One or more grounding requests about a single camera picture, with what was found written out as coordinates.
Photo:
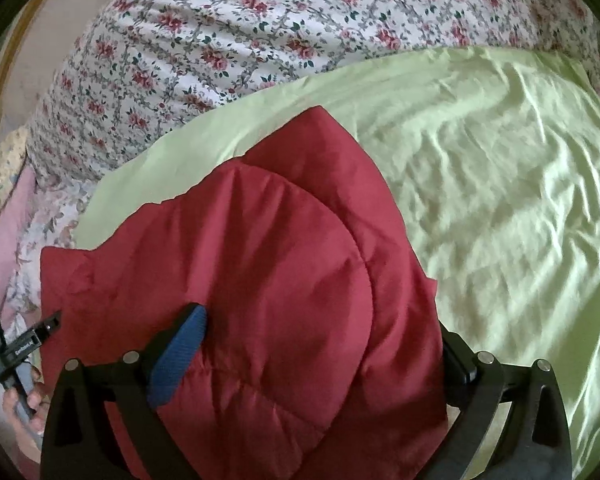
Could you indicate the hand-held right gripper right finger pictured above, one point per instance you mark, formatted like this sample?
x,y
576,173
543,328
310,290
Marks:
x,y
490,390

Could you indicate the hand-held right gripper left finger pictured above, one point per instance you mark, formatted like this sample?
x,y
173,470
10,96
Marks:
x,y
180,355

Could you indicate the red quilted jacket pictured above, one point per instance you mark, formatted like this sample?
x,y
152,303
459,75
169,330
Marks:
x,y
280,270

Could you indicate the person's left hand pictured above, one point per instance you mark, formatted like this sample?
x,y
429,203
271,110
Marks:
x,y
32,402

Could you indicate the pink cloth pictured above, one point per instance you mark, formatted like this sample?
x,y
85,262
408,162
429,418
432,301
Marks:
x,y
10,225

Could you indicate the pastel floral pillow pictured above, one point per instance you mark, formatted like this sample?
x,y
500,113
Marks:
x,y
45,230

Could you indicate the yellow floral pillow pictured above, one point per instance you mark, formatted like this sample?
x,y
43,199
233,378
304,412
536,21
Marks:
x,y
2,170

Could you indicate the light green bed sheet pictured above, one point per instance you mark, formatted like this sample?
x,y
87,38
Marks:
x,y
505,185

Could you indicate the white rose print duvet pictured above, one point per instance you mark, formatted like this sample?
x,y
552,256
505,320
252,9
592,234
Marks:
x,y
230,35

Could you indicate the wooden bed frame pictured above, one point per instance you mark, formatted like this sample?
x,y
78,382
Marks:
x,y
35,35

